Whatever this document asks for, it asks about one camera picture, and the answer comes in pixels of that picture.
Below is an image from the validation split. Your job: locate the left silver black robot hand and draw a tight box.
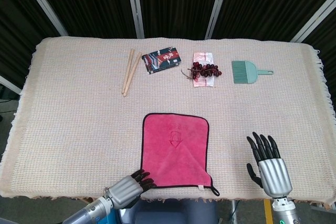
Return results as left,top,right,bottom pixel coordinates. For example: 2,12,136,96
103,169,158,209

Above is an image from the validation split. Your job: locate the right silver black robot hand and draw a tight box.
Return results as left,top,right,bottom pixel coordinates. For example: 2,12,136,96
246,131,293,199

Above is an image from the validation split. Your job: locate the pink cloth black trim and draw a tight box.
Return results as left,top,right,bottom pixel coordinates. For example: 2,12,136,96
140,113,221,197

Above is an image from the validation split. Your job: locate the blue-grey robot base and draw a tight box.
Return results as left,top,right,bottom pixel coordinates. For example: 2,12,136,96
115,199,220,224

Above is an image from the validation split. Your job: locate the beige textured table covering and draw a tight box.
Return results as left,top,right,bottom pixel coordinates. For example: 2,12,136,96
0,36,336,206

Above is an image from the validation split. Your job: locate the blue plastic object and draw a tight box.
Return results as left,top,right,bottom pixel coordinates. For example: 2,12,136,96
103,207,119,224

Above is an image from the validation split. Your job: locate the metal table leg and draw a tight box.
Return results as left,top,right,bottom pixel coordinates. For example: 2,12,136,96
230,199,238,224

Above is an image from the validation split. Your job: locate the green hand brush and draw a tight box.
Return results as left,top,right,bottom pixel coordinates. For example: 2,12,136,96
230,60,274,86

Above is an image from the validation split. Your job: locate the red grape bunch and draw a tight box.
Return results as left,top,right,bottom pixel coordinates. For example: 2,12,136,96
180,61,223,80

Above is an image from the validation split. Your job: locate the dark printed card box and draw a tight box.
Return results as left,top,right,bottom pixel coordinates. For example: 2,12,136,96
141,47,182,75

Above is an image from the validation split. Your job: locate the pink white snack packet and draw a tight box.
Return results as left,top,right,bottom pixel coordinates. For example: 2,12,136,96
192,51,216,88

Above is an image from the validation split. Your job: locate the white partition post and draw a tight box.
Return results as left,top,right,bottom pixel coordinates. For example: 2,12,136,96
17,0,69,37
0,74,22,95
290,0,336,43
124,0,145,39
204,0,233,40

